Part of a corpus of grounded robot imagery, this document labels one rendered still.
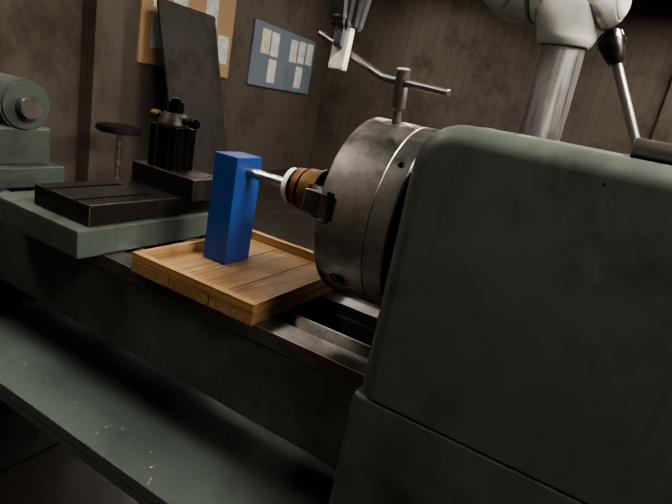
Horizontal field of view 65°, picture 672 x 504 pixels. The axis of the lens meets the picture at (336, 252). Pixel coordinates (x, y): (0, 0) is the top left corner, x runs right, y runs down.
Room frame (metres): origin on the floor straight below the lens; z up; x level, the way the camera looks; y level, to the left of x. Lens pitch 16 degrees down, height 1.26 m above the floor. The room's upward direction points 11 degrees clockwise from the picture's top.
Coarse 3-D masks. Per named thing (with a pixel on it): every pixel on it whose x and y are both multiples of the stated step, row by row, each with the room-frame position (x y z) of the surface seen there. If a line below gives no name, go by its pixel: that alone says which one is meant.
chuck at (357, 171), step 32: (384, 128) 0.85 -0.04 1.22; (416, 128) 0.86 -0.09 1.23; (352, 160) 0.80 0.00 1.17; (384, 160) 0.79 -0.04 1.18; (352, 192) 0.77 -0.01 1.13; (320, 224) 0.78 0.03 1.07; (352, 224) 0.76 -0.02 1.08; (320, 256) 0.80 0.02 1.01; (352, 256) 0.76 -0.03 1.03; (352, 288) 0.80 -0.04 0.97
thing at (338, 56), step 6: (348, 30) 0.95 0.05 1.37; (348, 36) 0.95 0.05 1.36; (348, 42) 0.95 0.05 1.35; (336, 48) 0.96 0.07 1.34; (342, 48) 0.95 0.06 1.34; (348, 48) 0.95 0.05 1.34; (330, 54) 0.96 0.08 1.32; (336, 54) 0.96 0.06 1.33; (342, 54) 0.95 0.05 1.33; (330, 60) 0.96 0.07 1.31; (336, 60) 0.95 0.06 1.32; (342, 60) 0.95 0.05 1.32; (330, 66) 0.96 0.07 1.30; (336, 66) 0.95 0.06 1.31; (342, 66) 0.95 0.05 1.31
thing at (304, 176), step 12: (300, 168) 0.99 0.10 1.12; (312, 168) 0.98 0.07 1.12; (288, 180) 0.96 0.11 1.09; (300, 180) 0.95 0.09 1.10; (312, 180) 0.94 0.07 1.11; (324, 180) 0.95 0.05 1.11; (288, 192) 0.96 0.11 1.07; (300, 192) 0.94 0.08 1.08; (300, 204) 0.95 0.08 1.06; (312, 216) 0.95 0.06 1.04
